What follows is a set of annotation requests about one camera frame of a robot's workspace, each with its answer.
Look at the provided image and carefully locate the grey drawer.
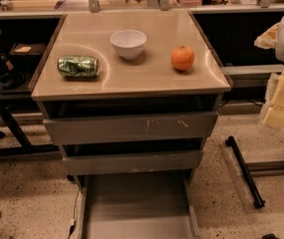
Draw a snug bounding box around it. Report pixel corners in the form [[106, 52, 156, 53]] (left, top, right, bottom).
[[63, 150, 203, 175], [44, 112, 218, 145], [77, 170, 200, 239]]

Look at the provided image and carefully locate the middle grey drawer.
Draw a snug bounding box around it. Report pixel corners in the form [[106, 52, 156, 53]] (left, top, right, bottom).
[[63, 150, 203, 175]]

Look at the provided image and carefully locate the black desk frame leg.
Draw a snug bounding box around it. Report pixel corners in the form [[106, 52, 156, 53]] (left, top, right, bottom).
[[0, 83, 61, 181]]

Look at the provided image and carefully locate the cable on floor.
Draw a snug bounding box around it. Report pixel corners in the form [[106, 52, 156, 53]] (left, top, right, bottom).
[[67, 186, 83, 239]]

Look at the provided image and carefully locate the bottom grey drawer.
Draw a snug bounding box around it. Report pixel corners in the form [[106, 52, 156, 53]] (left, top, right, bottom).
[[77, 170, 200, 239]]

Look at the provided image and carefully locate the grey drawer cabinet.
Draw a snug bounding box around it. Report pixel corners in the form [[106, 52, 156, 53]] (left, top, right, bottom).
[[28, 9, 234, 239]]

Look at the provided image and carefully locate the top grey drawer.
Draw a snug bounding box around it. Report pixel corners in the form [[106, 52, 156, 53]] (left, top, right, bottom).
[[44, 112, 218, 145]]

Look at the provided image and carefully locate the green soda can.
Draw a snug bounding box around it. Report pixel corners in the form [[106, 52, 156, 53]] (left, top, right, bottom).
[[57, 56, 100, 79]]

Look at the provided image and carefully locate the dark shelf with items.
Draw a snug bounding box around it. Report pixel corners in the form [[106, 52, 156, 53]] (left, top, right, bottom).
[[0, 43, 46, 92]]

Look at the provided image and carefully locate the white bowl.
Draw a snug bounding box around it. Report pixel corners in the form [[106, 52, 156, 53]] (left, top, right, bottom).
[[111, 30, 147, 60]]

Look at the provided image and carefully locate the orange fruit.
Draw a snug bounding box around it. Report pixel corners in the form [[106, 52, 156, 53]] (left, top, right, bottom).
[[170, 46, 194, 71]]

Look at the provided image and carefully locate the black table leg base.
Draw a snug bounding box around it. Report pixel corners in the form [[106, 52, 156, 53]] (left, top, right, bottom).
[[225, 136, 265, 209]]

